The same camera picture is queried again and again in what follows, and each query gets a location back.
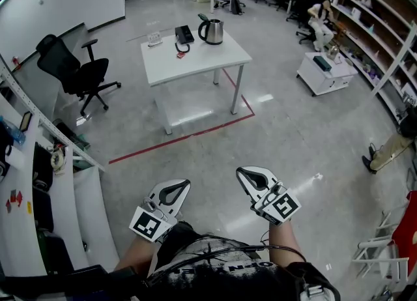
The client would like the dark green box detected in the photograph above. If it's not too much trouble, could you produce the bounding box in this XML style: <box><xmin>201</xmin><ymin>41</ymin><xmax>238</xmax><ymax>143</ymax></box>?
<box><xmin>312</xmin><ymin>55</ymin><xmax>334</xmax><ymax>72</ymax></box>

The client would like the white paper roll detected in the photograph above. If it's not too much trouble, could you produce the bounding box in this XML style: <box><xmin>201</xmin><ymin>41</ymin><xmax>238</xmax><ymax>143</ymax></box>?
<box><xmin>5</xmin><ymin>145</ymin><xmax>27</xmax><ymax>169</ymax></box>

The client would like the person's left forearm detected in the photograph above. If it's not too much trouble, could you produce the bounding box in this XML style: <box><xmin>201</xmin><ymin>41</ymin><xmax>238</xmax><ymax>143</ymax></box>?
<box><xmin>113</xmin><ymin>233</ymin><xmax>161</xmax><ymax>274</ymax></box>

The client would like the red floor tape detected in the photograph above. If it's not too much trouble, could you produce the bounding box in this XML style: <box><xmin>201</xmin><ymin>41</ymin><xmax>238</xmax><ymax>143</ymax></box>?
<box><xmin>108</xmin><ymin>68</ymin><xmax>256</xmax><ymax>165</ymax></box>

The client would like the white table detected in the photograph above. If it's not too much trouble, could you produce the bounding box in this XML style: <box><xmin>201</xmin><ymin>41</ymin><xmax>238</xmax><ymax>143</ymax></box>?
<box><xmin>140</xmin><ymin>28</ymin><xmax>253</xmax><ymax>136</ymax></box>

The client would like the black desk telephone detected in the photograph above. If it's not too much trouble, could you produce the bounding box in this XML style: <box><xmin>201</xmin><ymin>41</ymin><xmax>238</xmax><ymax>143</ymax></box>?
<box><xmin>174</xmin><ymin>25</ymin><xmax>196</xmax><ymax>54</ymax></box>

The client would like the black picture frame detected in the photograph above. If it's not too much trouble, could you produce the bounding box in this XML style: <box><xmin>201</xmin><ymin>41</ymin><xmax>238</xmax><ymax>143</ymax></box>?
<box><xmin>18</xmin><ymin>110</ymin><xmax>34</xmax><ymax>132</ymax></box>

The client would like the black mesh office chair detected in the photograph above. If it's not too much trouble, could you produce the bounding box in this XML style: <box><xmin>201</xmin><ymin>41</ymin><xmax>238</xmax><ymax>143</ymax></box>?
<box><xmin>35</xmin><ymin>34</ymin><xmax>122</xmax><ymax>118</ymax></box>

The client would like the white folding frame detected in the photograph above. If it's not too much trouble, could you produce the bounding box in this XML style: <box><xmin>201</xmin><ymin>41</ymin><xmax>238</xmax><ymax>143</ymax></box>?
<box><xmin>351</xmin><ymin>209</ymin><xmax>410</xmax><ymax>278</ymax></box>

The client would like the white card stand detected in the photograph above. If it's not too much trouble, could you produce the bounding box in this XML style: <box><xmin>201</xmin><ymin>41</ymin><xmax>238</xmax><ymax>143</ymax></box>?
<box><xmin>147</xmin><ymin>31</ymin><xmax>164</xmax><ymax>48</ymax></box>

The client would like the person's right forearm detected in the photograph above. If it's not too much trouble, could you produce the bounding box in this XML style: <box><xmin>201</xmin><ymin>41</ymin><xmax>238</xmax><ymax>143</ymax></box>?
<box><xmin>267</xmin><ymin>218</ymin><xmax>306</xmax><ymax>267</ymax></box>

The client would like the black backpack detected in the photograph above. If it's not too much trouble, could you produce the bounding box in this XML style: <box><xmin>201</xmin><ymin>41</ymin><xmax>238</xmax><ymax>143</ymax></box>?
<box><xmin>230</xmin><ymin>0</ymin><xmax>246</xmax><ymax>16</ymax></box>

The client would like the steel kettle with black handle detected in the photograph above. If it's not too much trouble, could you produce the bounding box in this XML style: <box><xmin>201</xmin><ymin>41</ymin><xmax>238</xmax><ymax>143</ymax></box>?
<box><xmin>197</xmin><ymin>13</ymin><xmax>225</xmax><ymax>46</ymax></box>

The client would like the clear water bottle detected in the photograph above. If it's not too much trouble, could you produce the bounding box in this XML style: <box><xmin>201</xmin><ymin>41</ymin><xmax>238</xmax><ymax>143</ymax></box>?
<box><xmin>0</xmin><ymin>115</ymin><xmax>27</xmax><ymax>146</ymax></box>

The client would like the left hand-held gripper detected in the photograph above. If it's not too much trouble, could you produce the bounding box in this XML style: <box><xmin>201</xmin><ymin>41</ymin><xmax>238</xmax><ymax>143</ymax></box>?
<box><xmin>129</xmin><ymin>179</ymin><xmax>192</xmax><ymax>244</ymax></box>

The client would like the white metal shelf rack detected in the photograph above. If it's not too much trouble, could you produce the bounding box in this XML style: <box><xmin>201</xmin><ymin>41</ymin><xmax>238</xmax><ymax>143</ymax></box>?
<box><xmin>0</xmin><ymin>54</ymin><xmax>120</xmax><ymax>278</ymax></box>

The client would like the white low cabinet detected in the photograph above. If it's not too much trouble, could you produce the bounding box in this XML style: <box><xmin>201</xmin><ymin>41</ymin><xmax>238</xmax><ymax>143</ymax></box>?
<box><xmin>296</xmin><ymin>51</ymin><xmax>360</xmax><ymax>98</ymax></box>

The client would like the white wall shelving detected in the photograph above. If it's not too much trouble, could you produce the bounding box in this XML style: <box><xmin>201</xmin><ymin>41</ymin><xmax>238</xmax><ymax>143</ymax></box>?
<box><xmin>328</xmin><ymin>0</ymin><xmax>417</xmax><ymax>125</ymax></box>

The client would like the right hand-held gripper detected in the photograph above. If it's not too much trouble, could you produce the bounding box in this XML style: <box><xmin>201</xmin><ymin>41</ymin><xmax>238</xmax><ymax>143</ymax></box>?
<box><xmin>235</xmin><ymin>165</ymin><xmax>302</xmax><ymax>228</ymax></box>

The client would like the white tape roll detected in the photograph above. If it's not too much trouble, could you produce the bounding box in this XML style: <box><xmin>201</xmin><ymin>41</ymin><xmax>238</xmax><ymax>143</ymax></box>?
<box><xmin>49</xmin><ymin>149</ymin><xmax>66</xmax><ymax>174</ymax></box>

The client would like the person's black printed shirt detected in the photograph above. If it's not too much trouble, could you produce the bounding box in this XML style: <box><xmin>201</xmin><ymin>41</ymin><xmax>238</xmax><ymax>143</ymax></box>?
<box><xmin>107</xmin><ymin>221</ymin><xmax>340</xmax><ymax>301</ymax></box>

